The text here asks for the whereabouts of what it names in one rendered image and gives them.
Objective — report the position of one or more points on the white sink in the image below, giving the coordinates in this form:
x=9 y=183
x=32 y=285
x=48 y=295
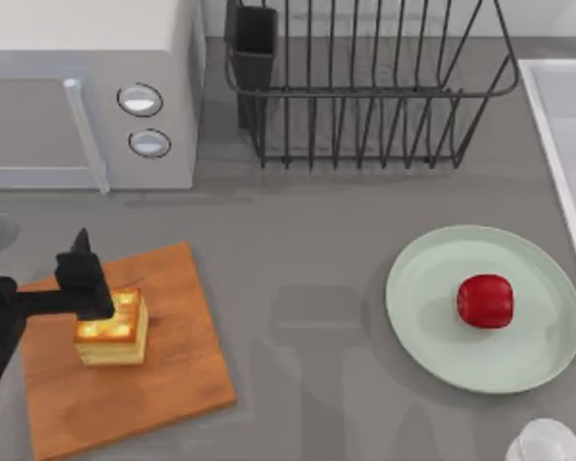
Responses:
x=571 y=144

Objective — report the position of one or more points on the red apple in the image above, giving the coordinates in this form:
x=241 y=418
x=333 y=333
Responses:
x=485 y=301

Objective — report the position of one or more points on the microwave oven door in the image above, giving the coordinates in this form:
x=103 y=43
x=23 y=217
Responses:
x=24 y=125

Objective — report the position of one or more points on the pale green plate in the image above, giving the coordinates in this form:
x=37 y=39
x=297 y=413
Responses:
x=533 y=355

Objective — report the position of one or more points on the pale microwave oven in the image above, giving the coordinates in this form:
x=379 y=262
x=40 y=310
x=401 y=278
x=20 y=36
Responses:
x=173 y=72

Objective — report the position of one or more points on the round microwave knob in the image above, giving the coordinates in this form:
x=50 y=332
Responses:
x=139 y=100
x=149 y=143

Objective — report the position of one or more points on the wooden cutting board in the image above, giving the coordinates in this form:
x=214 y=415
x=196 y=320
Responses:
x=163 y=374

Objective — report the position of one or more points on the black utensil holder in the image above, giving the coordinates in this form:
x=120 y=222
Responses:
x=253 y=43

